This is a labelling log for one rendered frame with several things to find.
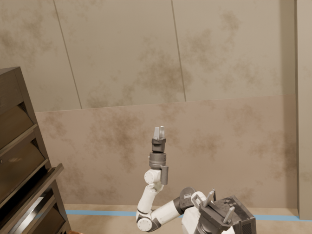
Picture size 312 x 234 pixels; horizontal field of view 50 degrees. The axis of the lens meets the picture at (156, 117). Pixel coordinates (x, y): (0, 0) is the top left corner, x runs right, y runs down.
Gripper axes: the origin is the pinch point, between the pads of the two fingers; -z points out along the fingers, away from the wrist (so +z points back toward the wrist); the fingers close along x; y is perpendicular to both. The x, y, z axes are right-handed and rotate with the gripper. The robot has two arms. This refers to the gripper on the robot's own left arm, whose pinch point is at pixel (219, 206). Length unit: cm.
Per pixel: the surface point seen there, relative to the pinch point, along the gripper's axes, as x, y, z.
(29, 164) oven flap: 125, 1, 75
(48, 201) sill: 116, 11, 107
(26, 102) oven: 148, 10, 43
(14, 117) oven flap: 140, -1, 47
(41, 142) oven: 138, 16, 71
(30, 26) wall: 296, 92, 50
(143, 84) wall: 178, 155, 74
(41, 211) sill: 111, 2, 106
